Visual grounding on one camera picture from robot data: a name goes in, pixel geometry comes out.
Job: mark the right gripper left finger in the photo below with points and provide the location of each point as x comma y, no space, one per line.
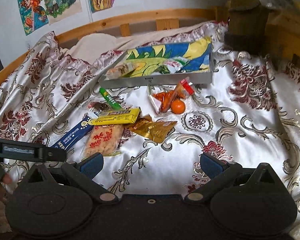
81,175

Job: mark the yellow snack bar wrapper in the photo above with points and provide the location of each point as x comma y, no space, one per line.
116,117

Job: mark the white green seaweed snack bag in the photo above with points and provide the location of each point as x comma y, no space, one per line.
171,65

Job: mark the grey tray with drawing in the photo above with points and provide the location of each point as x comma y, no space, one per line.
149,58

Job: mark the gold foil snack packet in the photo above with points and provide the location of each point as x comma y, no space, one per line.
156,131

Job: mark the white wall pipe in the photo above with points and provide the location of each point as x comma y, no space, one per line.
89,11

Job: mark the red-haired girl drawing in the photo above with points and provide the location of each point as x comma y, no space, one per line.
33,15

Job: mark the dark date snack packet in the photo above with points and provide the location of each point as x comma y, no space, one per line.
98,107

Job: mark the brown hanging coat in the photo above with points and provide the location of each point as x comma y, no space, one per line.
246,26

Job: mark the cream pillow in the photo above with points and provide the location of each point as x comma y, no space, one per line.
91,47

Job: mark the wooden bed rail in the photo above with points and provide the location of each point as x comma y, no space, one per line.
137,23

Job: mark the nut bar snack pack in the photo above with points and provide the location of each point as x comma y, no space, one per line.
121,70

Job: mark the clear orange snack bag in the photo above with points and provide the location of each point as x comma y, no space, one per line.
161,99

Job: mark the wooden shelf furniture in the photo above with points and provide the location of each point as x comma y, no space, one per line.
283,36

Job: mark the small orange tangerine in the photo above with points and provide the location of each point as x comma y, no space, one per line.
178,107

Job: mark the rice cracker pack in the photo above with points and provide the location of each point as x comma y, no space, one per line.
104,140

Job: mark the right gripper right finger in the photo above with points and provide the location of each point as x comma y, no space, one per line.
221,174

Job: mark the floral satin bedspread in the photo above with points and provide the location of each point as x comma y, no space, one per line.
250,113

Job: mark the green candy stick pack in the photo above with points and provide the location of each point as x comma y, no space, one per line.
109,99

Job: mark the blue stick snack pack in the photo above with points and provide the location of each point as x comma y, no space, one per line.
74,135

